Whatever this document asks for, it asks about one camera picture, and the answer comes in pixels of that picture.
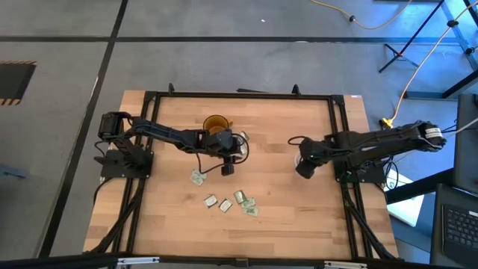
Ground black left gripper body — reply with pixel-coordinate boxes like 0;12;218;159
205;128;248;178

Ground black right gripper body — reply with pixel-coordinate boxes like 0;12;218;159
295;137;334;181

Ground black aluminium frame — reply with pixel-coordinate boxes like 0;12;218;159
0;82;478;269

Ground silver metal bracket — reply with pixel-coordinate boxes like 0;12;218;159
323;260;369;269
116;256;161;267

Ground yellow extension cord with plug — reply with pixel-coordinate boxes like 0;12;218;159
379;0;478;131

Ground white cable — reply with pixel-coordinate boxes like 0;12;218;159
440;117;478;135

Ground yellow cord with black ball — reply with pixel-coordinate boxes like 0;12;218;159
309;0;414;31

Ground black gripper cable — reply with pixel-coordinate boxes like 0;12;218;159
287;134;313;147
196;133;250;175

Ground black diagonal bar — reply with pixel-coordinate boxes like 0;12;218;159
384;167;456;205

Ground white box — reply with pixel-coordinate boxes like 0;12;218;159
385;167;426;228

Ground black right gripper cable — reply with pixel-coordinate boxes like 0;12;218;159
287;134;313;147

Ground yellow mug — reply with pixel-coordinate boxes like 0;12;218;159
202;114;235;136

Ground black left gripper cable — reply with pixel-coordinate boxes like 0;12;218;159
196;133;250;175

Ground floor hatch with hazard stripes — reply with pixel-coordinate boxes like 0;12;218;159
0;61;37;107

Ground black tripod stand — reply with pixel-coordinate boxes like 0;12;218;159
378;0;447;74

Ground black keyboard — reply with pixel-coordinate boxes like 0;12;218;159
442;203;478;259

